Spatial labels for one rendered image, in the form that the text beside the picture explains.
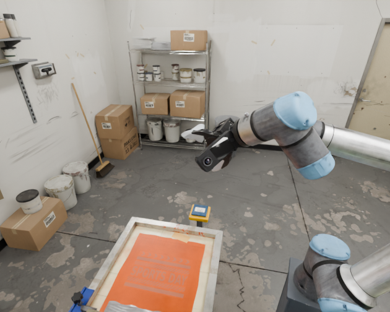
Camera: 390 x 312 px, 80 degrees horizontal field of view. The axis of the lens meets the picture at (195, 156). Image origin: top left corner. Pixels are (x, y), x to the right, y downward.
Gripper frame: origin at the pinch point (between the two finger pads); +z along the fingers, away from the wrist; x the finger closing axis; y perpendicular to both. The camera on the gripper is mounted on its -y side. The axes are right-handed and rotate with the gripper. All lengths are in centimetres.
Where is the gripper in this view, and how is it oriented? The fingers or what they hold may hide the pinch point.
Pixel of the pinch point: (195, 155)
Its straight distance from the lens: 71.0
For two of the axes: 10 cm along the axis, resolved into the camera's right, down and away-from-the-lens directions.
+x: -6.4, -7.3, -2.5
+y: 5.3, -6.5, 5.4
